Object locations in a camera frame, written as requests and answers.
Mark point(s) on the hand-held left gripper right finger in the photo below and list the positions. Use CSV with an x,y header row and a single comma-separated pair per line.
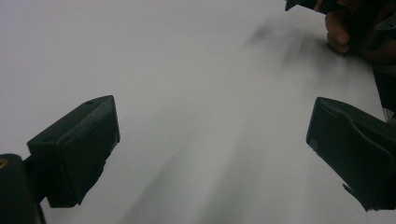
x,y
358,152

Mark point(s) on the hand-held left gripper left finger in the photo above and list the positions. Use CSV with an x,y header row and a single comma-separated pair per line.
x,y
74,155

